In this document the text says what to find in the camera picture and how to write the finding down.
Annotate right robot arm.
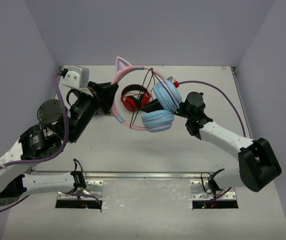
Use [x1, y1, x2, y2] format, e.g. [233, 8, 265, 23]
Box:
[141, 91, 282, 194]

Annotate metal table edge rail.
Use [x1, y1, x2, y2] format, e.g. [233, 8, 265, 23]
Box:
[32, 171, 221, 180]

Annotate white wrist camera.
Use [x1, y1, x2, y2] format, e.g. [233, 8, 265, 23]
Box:
[60, 66, 91, 95]
[167, 76, 180, 88]

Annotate purple cable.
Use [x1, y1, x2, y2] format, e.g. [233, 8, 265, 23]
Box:
[0, 71, 70, 217]
[177, 80, 246, 138]

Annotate left metal mounting bracket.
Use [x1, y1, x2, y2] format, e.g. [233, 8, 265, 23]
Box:
[56, 178, 104, 201]

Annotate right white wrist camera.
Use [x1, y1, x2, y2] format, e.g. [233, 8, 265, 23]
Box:
[167, 76, 180, 88]

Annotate pink blue cat-ear headphones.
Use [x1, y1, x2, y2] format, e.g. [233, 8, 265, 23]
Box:
[110, 56, 182, 133]

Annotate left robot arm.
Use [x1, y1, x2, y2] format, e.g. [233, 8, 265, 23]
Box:
[0, 81, 119, 210]

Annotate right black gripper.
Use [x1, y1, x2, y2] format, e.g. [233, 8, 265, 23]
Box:
[142, 90, 193, 120]

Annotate metal mounting bracket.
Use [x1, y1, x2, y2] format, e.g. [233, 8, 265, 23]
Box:
[190, 179, 213, 201]
[56, 178, 104, 201]

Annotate black headphone audio cable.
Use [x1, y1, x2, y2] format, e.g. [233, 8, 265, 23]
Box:
[129, 67, 166, 130]

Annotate black white headphones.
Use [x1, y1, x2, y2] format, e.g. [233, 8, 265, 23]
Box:
[96, 111, 109, 116]

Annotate right metal mounting bracket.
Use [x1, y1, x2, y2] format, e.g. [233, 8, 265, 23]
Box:
[190, 179, 213, 201]

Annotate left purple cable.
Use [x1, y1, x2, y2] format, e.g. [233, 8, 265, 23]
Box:
[0, 71, 70, 217]

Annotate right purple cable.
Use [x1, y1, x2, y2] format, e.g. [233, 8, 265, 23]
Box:
[177, 80, 246, 138]

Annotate red black headphones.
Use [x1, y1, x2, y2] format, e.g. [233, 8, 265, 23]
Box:
[120, 84, 151, 112]

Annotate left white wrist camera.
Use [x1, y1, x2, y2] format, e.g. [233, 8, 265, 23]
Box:
[60, 66, 91, 95]

